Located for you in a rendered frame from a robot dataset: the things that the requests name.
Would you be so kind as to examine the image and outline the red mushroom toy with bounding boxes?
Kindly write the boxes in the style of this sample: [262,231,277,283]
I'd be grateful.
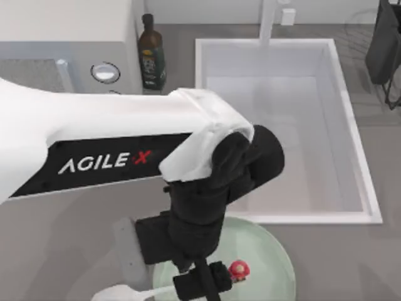
[227,260,252,283]

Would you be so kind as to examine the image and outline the pale green plate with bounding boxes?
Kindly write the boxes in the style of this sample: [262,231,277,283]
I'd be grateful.
[151,216,297,301]

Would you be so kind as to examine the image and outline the white curved object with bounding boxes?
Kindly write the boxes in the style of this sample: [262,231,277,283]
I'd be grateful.
[91,283,176,301]

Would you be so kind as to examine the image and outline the white sink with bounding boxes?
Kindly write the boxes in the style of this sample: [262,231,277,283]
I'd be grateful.
[194,38,384,225]

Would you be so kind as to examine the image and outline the dark brown bottle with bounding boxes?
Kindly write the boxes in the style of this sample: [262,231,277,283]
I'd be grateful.
[138,13,167,92]

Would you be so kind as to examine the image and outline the pale microwave oven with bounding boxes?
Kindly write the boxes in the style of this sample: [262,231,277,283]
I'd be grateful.
[0,0,147,95]

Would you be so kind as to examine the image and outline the tall white tap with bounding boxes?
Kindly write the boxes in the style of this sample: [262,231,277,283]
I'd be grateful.
[258,0,291,48]

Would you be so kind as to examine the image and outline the pale microwave door handle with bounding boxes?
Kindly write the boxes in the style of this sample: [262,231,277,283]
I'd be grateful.
[55,58,76,93]

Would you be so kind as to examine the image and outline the black wire rack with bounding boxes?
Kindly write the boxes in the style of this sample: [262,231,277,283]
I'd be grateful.
[364,0,401,111]

